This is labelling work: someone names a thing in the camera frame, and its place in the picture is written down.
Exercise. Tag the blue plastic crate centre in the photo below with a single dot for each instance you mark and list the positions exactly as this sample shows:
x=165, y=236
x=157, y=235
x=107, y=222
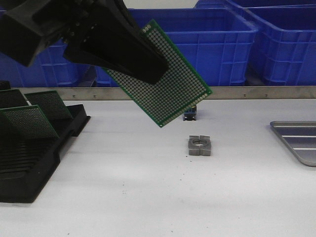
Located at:
x=216, y=41

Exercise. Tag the blue crate back right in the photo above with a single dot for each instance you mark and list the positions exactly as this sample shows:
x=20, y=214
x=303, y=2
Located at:
x=252, y=3

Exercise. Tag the grey metal clamp block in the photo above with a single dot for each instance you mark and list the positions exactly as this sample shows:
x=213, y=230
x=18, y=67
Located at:
x=199, y=145

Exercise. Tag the silver metal tray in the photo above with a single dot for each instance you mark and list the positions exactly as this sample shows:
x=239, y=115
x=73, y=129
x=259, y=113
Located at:
x=299, y=137

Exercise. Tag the green perforated circuit board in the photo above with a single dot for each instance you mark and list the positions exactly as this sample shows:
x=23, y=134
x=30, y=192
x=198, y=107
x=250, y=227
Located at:
x=50, y=103
x=27, y=122
x=12, y=98
x=179, y=89

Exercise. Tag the black slotted board rack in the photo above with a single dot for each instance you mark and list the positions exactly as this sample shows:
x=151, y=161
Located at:
x=27, y=165

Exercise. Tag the blue plastic crate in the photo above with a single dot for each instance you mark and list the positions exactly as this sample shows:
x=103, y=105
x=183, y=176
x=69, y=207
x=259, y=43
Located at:
x=49, y=69
x=284, y=49
x=216, y=41

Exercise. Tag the blue plastic crate left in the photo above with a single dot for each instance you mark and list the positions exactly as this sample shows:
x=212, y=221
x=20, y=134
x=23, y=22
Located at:
x=49, y=69

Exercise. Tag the red emergency stop button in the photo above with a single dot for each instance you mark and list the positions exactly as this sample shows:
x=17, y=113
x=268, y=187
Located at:
x=190, y=114

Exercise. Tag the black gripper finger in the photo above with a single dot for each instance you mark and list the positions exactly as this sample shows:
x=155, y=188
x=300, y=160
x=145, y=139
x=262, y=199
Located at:
x=115, y=42
x=125, y=26

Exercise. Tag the blue plastic crate right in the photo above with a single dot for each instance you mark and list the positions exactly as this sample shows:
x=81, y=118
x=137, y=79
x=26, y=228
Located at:
x=284, y=49

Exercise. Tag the green perforated circuit board front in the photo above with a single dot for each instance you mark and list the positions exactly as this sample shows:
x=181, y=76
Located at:
x=179, y=89

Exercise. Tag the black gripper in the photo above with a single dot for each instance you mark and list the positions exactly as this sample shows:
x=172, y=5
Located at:
x=28, y=27

